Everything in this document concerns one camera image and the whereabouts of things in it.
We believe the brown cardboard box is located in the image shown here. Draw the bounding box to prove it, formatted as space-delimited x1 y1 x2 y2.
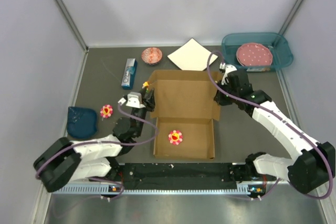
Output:
148 70 223 160

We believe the pink flower plush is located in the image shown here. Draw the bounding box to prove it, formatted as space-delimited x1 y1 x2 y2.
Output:
100 104 113 119
168 130 183 145

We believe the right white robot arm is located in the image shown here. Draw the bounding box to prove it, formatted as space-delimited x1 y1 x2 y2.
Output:
210 65 335 200

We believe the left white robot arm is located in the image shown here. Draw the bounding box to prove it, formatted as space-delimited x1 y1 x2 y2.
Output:
33 87 155 193

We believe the blue toothpaste box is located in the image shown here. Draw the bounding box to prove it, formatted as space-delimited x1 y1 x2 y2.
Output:
121 58 138 90

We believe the rainbow flower plush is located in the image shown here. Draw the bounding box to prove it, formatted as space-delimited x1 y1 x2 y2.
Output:
142 81 150 93

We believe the red patterned bowl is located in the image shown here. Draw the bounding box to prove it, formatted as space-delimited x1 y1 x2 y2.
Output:
141 47 163 66

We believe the pink polka dot plate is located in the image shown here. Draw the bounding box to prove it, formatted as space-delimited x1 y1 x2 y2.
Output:
236 42 273 67

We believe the white square plate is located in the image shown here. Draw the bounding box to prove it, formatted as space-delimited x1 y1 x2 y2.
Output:
167 38 211 71

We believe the teal plastic bin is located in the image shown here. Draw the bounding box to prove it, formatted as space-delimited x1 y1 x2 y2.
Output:
222 32 293 72

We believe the dark blue leaf dish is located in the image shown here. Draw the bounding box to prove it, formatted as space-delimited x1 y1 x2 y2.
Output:
67 106 98 140

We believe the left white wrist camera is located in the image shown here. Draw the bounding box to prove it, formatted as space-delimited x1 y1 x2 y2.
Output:
118 92 145 109

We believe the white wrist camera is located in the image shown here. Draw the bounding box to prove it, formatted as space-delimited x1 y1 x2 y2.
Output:
219 62 237 85
118 92 145 109

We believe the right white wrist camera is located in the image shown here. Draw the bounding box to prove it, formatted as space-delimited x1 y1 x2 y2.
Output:
219 62 237 85

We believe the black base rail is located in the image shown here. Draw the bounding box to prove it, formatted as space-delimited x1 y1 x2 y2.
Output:
102 163 248 190

